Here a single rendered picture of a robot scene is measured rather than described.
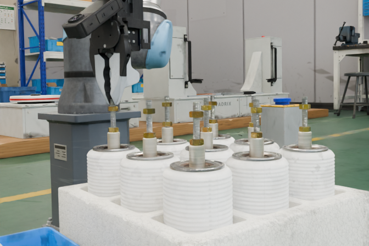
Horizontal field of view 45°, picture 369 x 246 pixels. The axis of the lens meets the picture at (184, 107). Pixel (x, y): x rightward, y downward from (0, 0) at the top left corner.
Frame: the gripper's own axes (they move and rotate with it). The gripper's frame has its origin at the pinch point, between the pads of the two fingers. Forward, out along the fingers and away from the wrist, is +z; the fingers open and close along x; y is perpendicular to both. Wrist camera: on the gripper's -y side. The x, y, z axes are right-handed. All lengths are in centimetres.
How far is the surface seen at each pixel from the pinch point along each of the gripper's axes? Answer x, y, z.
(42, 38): 401, 261, -59
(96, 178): -0.6, -4.1, 13.6
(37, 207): 58, 23, 34
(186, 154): -13.3, 4.7, 9.7
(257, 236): -31.2, -3.6, 17.8
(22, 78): 455, 268, -12
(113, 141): -0.8, -0.1, 7.9
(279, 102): -14.4, 37.5, 2.3
